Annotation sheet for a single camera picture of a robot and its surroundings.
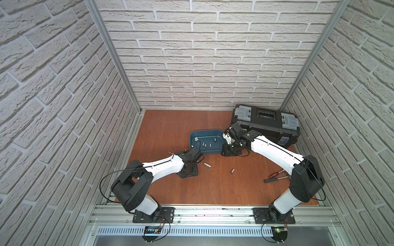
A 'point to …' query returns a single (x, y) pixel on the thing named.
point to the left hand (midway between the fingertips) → (195, 171)
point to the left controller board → (153, 229)
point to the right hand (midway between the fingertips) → (225, 153)
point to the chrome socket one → (233, 170)
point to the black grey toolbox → (269, 122)
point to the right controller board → (279, 233)
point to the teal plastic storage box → (208, 141)
